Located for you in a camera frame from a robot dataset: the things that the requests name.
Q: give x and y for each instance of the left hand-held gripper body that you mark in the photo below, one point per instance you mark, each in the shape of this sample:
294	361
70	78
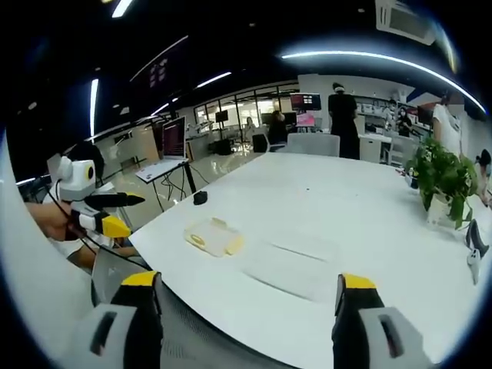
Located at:
77	180

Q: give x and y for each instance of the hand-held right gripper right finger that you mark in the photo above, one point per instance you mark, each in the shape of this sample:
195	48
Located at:
369	330

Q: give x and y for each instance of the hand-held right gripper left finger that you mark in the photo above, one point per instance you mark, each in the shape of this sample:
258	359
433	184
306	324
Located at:
127	326

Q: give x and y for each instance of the pale yellow plastic buckle part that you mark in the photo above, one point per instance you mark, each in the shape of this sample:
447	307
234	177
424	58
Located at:
199	240
235	246

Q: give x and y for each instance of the ceiling light strip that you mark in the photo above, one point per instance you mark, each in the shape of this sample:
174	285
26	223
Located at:
94	105
384	61
121	7
213	79

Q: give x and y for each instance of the black laptop stand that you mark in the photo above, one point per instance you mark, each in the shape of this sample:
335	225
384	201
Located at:
190	180

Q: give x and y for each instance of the open laptop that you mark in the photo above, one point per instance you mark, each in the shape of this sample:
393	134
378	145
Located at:
173	140

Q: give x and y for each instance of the black computer mouse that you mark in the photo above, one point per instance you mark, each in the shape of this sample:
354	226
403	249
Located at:
200	198

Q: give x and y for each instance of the clear plastic sheet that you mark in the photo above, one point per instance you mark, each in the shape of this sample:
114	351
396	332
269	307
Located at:
296	265

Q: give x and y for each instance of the clear plastic container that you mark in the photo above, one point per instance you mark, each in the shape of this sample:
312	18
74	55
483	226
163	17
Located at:
213	237

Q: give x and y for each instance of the black and white device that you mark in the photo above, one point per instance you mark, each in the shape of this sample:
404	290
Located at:
476	250

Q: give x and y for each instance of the green potted plant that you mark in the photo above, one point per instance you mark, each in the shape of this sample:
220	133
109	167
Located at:
442	173

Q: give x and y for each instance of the grey office chair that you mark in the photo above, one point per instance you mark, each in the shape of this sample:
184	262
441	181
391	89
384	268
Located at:
313	145

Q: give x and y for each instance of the pink computer monitor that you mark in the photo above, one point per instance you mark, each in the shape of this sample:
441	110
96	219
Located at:
306	120

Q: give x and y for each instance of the dark computer monitor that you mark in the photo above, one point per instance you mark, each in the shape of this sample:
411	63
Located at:
306	102

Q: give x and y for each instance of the ceiling air conditioner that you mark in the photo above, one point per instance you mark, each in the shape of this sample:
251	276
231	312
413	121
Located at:
405	19

